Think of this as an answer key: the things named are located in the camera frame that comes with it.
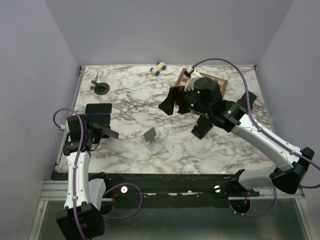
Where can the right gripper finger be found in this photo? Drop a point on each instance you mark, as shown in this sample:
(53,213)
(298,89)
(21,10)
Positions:
(179,95)
(167,106)

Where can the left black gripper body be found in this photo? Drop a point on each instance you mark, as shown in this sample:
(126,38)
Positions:
(96,134)

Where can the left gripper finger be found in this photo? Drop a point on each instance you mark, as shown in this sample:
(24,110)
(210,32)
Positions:
(111,132)
(98,126)

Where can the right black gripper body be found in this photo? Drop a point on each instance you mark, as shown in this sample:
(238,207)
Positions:
(191,104)

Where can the blue smartphone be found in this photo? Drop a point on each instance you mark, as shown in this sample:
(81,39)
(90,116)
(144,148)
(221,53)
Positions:
(98,108)

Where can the purple smartphone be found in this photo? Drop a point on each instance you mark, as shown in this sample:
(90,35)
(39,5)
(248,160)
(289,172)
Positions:
(106,136)

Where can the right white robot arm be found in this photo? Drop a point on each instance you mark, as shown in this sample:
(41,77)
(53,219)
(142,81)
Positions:
(291,162)

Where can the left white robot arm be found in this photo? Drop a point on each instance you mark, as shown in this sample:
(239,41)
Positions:
(81,217)

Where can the black phone stand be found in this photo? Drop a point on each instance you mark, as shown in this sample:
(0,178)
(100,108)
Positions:
(202,127)

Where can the round base phone stand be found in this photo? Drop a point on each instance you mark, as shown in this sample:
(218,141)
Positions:
(99,88)

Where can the silver phone stand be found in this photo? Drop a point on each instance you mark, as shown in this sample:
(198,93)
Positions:
(152,141)

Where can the wooden chessboard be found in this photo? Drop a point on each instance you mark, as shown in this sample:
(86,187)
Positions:
(182,80)

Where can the toy car blue wheels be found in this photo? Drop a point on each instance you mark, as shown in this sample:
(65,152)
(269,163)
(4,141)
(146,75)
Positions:
(160,66)

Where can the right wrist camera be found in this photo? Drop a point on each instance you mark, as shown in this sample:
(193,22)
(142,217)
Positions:
(192,76)

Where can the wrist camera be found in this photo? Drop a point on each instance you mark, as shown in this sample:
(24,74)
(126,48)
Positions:
(63,127)
(192,76)

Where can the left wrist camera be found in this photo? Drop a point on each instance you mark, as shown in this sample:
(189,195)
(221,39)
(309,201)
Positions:
(63,127)

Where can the black mounting rail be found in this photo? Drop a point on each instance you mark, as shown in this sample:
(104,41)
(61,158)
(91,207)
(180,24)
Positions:
(162,191)

